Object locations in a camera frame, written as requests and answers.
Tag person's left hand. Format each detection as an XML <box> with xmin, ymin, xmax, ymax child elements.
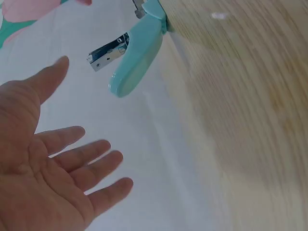
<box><xmin>0</xmin><ymin>55</ymin><xmax>134</xmax><ymax>231</ymax></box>

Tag teal stapler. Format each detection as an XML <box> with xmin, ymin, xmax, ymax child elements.
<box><xmin>87</xmin><ymin>0</ymin><xmax>168</xmax><ymax>98</ymax></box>

